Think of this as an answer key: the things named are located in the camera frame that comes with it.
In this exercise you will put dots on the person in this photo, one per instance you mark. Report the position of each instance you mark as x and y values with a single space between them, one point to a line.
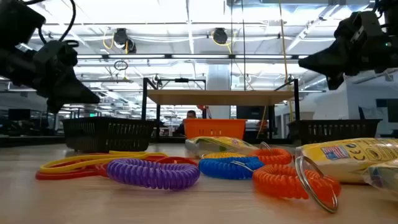
189 115

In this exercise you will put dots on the black plastic basket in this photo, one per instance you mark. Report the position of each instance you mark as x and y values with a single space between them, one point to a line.
105 133
332 130

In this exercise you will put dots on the orange coil wristband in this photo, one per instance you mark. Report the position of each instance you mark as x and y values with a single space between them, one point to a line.
273 183

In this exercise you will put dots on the purple coil wristband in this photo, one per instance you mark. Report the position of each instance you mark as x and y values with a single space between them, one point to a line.
152 174

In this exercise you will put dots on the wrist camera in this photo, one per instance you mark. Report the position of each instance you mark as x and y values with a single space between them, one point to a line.
363 28
53 53

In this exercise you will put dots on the yellow rubber band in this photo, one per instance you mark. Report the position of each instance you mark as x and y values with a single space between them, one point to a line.
77 161

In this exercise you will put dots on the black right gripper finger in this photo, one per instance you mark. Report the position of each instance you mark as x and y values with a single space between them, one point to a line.
315 73
326 60

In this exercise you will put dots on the wooden shelf riser black legs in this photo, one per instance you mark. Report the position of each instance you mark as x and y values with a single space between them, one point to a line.
217 97

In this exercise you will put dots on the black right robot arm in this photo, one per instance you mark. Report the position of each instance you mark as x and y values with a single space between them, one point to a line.
390 15

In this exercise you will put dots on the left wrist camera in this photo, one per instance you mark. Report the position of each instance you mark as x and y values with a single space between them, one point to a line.
53 53

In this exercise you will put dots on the blue coil wristband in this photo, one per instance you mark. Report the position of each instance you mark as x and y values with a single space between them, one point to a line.
217 169

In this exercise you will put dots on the yellow coil wristband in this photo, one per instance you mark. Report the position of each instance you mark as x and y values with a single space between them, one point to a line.
222 155

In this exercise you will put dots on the long ceiling light bar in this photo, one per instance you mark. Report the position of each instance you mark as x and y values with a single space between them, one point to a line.
186 56

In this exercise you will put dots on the orange plastic basket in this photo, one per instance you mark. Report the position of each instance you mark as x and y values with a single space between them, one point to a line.
214 128

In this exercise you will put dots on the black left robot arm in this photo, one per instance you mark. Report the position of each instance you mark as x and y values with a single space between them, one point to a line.
18 21

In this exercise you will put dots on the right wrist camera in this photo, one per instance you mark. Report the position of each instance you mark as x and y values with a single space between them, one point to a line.
363 28

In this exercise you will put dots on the black background monitor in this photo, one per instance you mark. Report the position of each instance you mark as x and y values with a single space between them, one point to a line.
18 114

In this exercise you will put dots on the red item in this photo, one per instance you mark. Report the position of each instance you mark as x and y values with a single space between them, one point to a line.
275 156

